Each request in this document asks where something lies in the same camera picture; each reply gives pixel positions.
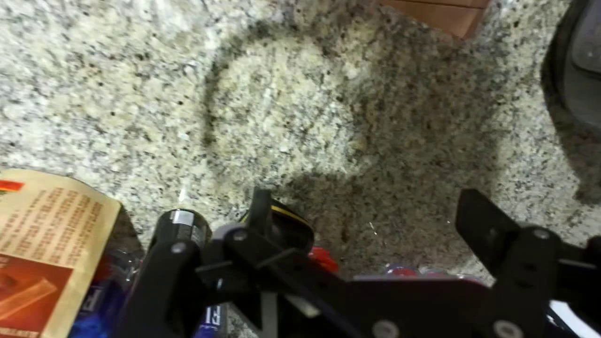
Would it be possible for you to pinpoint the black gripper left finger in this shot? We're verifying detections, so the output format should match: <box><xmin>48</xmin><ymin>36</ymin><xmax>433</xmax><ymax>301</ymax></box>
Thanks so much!
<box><xmin>114</xmin><ymin>186</ymin><xmax>377</xmax><ymax>338</ymax></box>

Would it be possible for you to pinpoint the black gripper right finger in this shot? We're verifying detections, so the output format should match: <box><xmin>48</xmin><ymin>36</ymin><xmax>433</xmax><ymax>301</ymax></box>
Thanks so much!
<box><xmin>454</xmin><ymin>186</ymin><xmax>601</xmax><ymax>338</ymax></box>

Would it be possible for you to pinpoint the black round cooker lid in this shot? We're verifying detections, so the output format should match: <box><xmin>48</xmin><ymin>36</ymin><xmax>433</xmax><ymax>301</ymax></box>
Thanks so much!
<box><xmin>540</xmin><ymin>0</ymin><xmax>601</xmax><ymax>205</ymax></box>

